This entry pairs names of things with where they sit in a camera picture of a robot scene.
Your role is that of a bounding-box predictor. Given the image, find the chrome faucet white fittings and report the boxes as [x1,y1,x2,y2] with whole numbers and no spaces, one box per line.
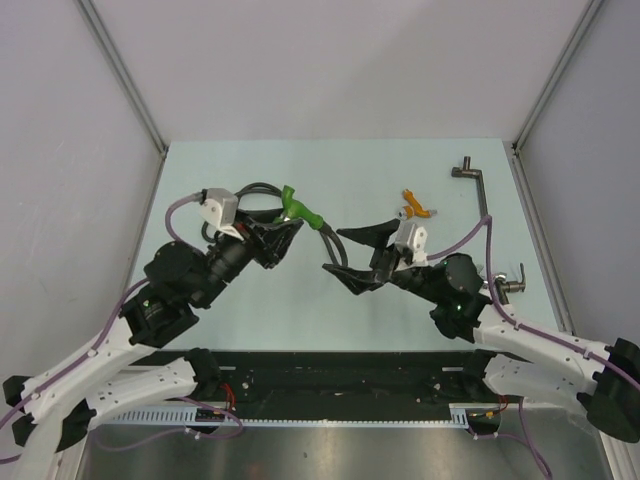
[480,263,527,305]

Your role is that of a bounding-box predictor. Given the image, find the white slotted cable duct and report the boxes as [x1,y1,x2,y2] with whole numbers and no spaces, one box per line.
[102,404,474,429]

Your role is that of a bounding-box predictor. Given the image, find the left aluminium frame post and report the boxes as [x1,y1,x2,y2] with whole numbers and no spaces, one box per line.
[74,0,169,159]

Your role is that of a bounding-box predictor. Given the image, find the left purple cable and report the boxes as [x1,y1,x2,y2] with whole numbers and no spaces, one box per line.
[0,194,246,464]

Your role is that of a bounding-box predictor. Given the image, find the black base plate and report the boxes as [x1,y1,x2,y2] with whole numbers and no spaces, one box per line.
[164,349,521,421]

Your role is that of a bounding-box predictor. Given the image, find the dark metal faucet spout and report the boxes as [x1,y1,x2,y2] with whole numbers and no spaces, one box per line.
[451,156,489,218]

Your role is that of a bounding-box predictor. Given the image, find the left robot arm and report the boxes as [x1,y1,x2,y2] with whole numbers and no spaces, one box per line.
[1,210,303,452]

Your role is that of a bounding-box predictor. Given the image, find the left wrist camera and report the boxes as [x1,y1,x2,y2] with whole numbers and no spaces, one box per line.
[199,188,242,240]

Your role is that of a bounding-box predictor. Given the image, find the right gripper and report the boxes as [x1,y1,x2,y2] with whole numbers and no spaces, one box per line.
[323,218,444,305]

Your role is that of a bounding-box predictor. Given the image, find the orange water faucet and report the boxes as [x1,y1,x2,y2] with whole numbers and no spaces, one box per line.
[397,189,438,220]

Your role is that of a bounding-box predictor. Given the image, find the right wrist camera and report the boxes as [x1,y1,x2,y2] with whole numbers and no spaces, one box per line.
[393,221,429,271]

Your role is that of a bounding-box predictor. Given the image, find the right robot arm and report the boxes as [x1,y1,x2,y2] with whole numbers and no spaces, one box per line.
[323,216,639,444]

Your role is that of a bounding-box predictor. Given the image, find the right aluminium frame post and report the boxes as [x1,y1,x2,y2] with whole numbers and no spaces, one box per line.
[512,0,606,151]

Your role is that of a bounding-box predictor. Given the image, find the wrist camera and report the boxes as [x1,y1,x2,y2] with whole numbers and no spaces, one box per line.
[199,188,242,240]
[393,221,429,271]

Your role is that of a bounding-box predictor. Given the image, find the aluminium frame post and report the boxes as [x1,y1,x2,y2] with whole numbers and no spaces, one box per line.
[74,0,169,159]
[512,0,606,151]

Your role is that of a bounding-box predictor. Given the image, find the dark flexible shower hose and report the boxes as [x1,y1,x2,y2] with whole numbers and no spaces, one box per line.
[201,180,351,269]

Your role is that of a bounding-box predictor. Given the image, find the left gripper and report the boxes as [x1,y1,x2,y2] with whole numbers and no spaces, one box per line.
[192,208,304,308]

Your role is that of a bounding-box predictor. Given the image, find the green water faucet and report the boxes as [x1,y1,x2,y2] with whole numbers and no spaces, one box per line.
[275,185,325,231]

